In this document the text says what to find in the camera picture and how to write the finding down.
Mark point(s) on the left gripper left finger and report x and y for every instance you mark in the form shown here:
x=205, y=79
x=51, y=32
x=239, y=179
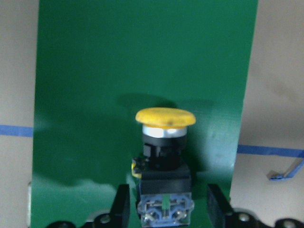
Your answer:
x=120, y=210

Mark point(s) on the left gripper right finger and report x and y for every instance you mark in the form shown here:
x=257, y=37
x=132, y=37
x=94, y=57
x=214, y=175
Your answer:
x=219, y=209

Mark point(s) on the yellow push button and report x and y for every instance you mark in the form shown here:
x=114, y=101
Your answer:
x=164, y=197

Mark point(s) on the green conveyor belt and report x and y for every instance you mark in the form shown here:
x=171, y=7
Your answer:
x=101, y=61

